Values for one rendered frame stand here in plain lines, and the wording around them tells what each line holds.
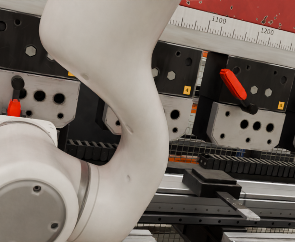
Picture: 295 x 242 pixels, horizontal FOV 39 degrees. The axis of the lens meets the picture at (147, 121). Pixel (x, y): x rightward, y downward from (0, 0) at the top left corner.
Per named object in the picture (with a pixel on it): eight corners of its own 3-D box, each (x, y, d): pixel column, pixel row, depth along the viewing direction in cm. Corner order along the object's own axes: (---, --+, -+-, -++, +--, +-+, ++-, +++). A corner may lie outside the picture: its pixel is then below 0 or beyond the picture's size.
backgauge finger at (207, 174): (228, 224, 91) (234, 203, 90) (181, 181, 115) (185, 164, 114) (273, 226, 95) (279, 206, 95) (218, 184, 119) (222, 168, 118)
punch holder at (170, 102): (103, 133, 69) (120, 32, 66) (92, 121, 76) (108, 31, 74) (184, 142, 74) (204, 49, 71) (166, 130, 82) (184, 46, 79)
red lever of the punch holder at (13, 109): (3, 143, 60) (12, 76, 58) (3, 136, 64) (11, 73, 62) (16, 144, 60) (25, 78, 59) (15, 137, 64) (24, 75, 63)
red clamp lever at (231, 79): (231, 67, 69) (260, 110, 73) (219, 65, 73) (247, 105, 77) (224, 74, 69) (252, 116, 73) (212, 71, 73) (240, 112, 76)
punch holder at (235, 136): (209, 145, 76) (229, 54, 73) (189, 133, 84) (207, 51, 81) (276, 152, 81) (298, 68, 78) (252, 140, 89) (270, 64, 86)
